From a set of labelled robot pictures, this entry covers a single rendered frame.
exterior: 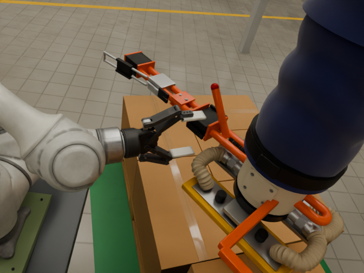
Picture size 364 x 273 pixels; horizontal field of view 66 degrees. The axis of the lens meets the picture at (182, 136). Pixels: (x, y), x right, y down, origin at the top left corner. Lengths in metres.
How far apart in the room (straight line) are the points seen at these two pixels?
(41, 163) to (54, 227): 0.65
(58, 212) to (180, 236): 0.53
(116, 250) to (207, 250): 0.71
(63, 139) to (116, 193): 1.64
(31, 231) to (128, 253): 0.89
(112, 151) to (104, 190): 1.45
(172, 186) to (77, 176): 1.05
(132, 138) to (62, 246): 0.53
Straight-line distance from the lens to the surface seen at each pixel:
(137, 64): 0.99
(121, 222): 1.97
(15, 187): 0.96
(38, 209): 1.14
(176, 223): 1.38
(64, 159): 0.46
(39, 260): 1.08
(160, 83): 0.93
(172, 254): 1.31
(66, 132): 0.50
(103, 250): 1.89
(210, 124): 0.79
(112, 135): 0.68
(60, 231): 1.11
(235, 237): 0.61
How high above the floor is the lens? 1.72
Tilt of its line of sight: 42 degrees down
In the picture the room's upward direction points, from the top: 15 degrees clockwise
